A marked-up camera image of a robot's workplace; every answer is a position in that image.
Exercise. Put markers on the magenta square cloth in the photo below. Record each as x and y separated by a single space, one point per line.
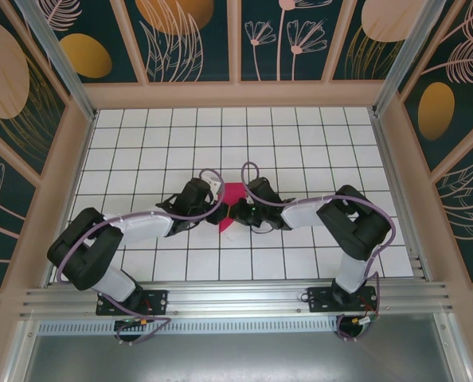
233 193

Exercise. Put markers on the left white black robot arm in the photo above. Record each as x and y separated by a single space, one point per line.
85 254

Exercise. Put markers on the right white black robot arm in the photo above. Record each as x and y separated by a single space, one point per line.
360 231

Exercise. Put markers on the yellow connector at left base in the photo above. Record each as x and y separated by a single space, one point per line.
143 320

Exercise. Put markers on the brushed metal panel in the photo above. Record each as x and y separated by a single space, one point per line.
236 358

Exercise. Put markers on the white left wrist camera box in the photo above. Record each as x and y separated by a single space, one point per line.
214 185

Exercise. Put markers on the aluminium mounting rail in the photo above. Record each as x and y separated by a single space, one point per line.
236 296

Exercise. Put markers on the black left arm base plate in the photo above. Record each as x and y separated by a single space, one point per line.
159 296

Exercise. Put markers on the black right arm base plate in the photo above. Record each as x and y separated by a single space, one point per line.
320 302

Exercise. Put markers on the aluminium side rail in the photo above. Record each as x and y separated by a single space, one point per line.
393 175

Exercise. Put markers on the aluminium corner post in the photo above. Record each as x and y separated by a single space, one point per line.
404 59
60 63

